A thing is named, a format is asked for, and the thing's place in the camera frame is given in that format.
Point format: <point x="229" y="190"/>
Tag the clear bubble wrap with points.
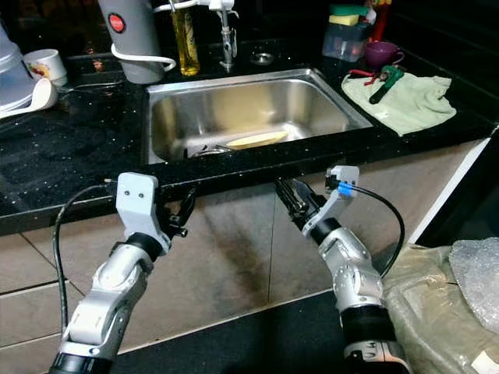
<point x="475" y="280"/>

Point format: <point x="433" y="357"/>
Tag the grey kettle with red badge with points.
<point x="131" y="35"/>

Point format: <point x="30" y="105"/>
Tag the large black floor mat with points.
<point x="242" y="343"/>

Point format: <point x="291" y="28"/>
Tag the olive woven sack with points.
<point x="421" y="312"/>

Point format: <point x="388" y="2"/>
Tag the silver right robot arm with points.
<point x="355" y="273"/>

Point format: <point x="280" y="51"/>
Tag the pale yellow flat dish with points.
<point x="257" y="140"/>

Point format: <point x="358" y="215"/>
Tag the white plastic rice scoop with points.
<point x="35" y="100"/>

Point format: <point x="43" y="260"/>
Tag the light green towel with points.
<point x="421" y="105"/>

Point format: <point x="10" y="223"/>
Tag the steel sink strainer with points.
<point x="210" y="152"/>

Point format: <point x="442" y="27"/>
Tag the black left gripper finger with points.
<point x="189" y="204"/>

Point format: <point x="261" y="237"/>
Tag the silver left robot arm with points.
<point x="109" y="304"/>

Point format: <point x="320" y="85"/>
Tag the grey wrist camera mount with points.
<point x="341" y="183"/>
<point x="136" y="202"/>

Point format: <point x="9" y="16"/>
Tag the stainless steel sink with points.
<point x="249" y="105"/>

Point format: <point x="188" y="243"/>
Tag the clear plastic container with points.
<point x="345" y="43"/>

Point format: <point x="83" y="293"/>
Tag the round steel counter fitting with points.
<point x="261" y="58"/>

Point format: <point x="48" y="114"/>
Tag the green yellow sponge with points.
<point x="349" y="14"/>

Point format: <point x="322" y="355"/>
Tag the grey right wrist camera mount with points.
<point x="341" y="183"/>

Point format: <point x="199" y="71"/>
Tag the purple cup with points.
<point x="382" y="53"/>

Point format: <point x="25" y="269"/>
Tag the beige kitchen base cabinet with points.
<point x="242" y="257"/>

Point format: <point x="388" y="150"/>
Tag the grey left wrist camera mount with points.
<point x="136" y="202"/>

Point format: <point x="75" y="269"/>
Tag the steel faucet with white filter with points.
<point x="228" y="43"/>

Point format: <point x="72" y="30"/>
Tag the red bottle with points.
<point x="380" y="19"/>

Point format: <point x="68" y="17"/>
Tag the white printed mug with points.
<point x="45" y="68"/>

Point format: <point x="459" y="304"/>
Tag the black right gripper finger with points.
<point x="288" y="195"/>
<point x="301" y="190"/>

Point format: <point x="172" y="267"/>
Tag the yellow oil bottle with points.
<point x="185" y="43"/>

